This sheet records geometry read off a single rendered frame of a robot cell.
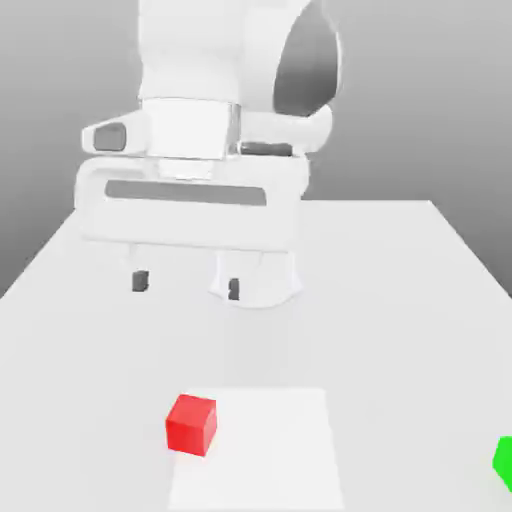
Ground small red cube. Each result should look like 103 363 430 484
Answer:
164 393 219 458

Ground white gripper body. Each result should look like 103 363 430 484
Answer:
73 154 312 255

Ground small green cube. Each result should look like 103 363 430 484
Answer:
491 435 512 494

